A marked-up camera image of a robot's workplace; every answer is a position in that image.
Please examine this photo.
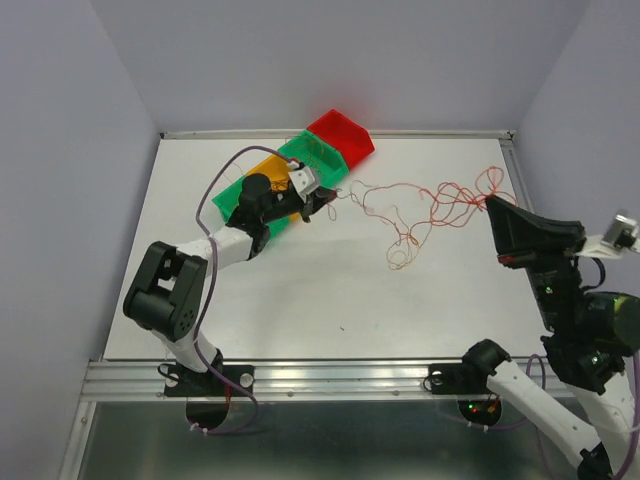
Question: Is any yellow plastic bin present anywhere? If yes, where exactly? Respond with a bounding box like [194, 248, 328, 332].
[238, 155, 293, 224]

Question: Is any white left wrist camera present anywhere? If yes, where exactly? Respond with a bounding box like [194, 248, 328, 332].
[287, 159, 321, 200]

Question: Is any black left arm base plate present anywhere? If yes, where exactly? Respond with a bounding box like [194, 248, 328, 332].
[157, 363, 255, 398]

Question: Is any aluminium front rail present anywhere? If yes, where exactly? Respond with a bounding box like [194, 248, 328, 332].
[79, 354, 616, 401]

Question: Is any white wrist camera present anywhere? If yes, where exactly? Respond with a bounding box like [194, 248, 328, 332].
[287, 159, 321, 200]
[576, 210, 639, 260]

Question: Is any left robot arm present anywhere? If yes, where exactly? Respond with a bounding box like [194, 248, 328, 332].
[123, 167, 337, 394]

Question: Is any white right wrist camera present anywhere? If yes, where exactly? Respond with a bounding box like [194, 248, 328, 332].
[576, 210, 639, 260]

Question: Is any green plastic bin near red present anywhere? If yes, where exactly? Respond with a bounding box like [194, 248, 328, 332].
[278, 130, 348, 189]

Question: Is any orange wire bundle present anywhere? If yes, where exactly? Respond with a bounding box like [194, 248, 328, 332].
[324, 164, 506, 271]

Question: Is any green plastic bin front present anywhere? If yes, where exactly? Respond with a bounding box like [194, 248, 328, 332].
[212, 177, 291, 239]

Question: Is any aluminium back rail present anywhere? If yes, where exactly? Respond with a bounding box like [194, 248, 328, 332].
[160, 128, 515, 140]

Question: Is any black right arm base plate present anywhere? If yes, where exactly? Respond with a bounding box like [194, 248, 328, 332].
[422, 363, 497, 396]

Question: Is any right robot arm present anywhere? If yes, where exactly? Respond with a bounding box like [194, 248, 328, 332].
[460, 195, 639, 479]

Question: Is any aluminium right side rail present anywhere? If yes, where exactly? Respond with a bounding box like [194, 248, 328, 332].
[499, 132, 584, 356]

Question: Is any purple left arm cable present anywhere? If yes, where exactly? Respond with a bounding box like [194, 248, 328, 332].
[193, 144, 301, 435]

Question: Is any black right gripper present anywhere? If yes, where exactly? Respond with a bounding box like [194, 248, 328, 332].
[484, 192, 585, 331]

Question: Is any aluminium rail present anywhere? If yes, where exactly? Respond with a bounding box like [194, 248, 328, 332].
[79, 354, 616, 401]
[160, 128, 515, 140]
[499, 132, 584, 356]

